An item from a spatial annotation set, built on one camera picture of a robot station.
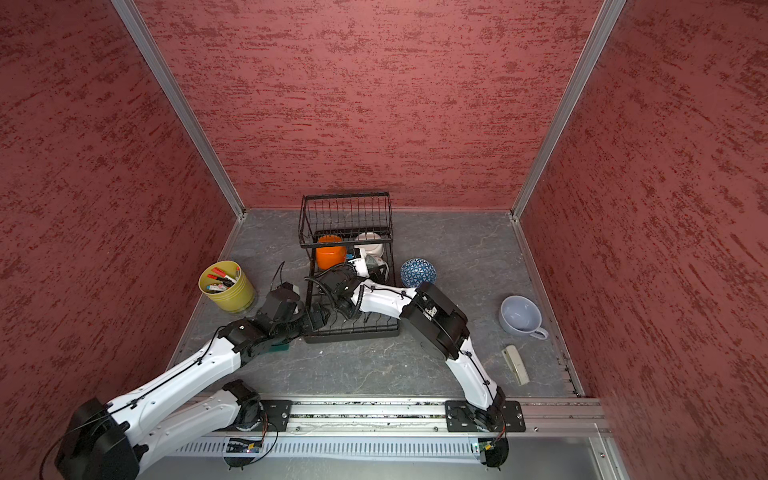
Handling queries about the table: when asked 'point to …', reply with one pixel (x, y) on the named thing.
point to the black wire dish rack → (347, 240)
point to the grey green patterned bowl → (377, 268)
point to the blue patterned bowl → (416, 271)
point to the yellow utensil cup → (239, 298)
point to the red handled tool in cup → (221, 276)
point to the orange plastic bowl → (330, 256)
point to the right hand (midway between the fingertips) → (382, 273)
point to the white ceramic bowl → (376, 249)
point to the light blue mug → (521, 316)
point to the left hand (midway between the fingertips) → (319, 324)
